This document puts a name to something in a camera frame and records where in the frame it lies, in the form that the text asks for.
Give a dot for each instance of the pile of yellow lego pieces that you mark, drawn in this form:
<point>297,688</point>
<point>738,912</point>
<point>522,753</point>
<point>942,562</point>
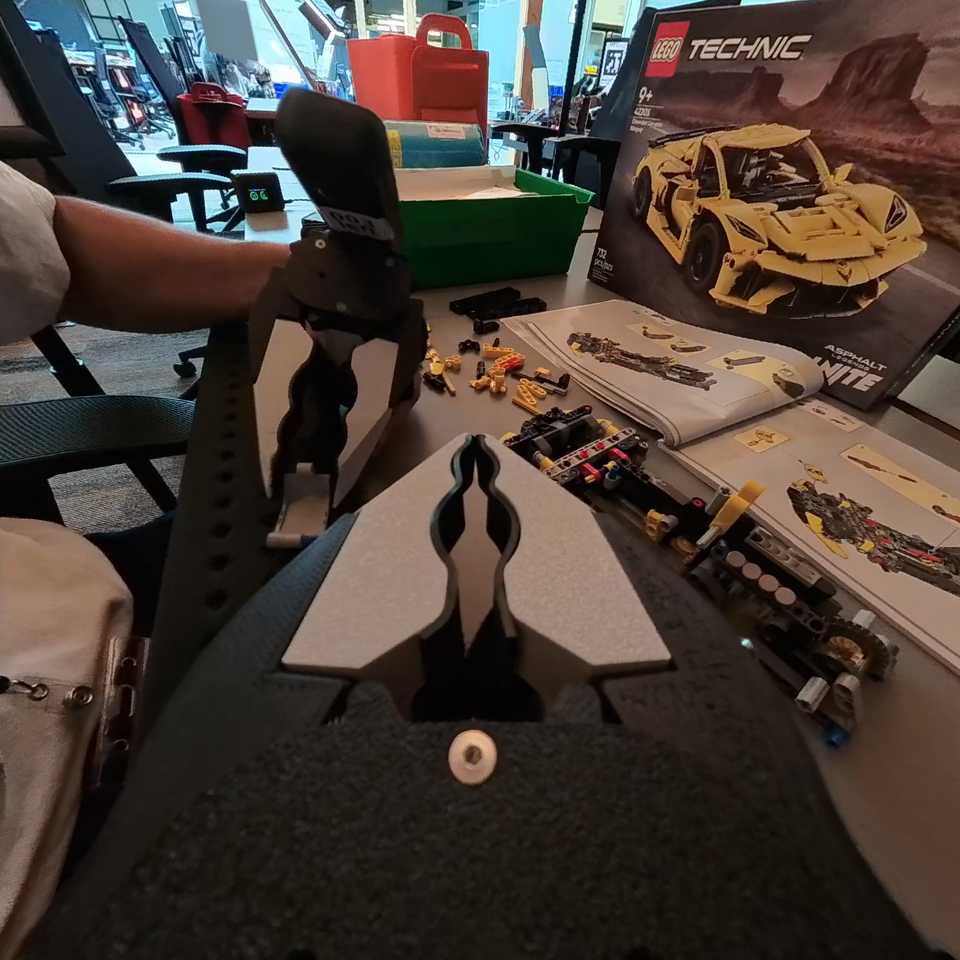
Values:
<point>495,371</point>

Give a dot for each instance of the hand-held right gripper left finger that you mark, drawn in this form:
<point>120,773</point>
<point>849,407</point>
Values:
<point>360,585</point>

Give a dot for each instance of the person's left forearm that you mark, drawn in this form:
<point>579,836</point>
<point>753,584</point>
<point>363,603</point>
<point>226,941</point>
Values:
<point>165,262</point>

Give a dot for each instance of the dark ribbed lego panel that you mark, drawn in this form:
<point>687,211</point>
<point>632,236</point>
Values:
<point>495,304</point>

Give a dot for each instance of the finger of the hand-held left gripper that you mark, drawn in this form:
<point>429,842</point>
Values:
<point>371,397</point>
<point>281,367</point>

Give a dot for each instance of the lego set box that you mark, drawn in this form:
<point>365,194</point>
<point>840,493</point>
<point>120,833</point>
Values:
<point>787,225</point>

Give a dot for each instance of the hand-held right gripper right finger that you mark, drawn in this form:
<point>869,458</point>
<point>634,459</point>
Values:
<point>592,585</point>

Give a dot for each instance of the teal mesh office chair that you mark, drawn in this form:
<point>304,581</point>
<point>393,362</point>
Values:
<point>90,442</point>

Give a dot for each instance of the green plastic bin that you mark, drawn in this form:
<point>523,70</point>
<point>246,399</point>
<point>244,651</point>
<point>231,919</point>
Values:
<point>487,240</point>

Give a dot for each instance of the lego instruction booklet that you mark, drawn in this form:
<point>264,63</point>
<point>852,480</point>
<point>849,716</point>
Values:
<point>675,375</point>

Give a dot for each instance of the lego car chassis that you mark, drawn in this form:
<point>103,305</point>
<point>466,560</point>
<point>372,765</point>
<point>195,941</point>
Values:
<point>637,480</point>

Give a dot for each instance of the red plastic carry case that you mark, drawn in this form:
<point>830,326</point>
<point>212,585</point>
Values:
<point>412,75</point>

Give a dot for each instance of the grey lego seat piece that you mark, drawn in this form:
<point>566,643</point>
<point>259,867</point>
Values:
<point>300,502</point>

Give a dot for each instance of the teal wrapped package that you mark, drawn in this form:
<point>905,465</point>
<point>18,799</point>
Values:
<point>435,146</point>

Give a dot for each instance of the small black display device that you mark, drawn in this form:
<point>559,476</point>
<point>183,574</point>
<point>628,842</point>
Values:
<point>256,193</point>

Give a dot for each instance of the dark red carry bag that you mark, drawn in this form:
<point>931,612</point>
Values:
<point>214,116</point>

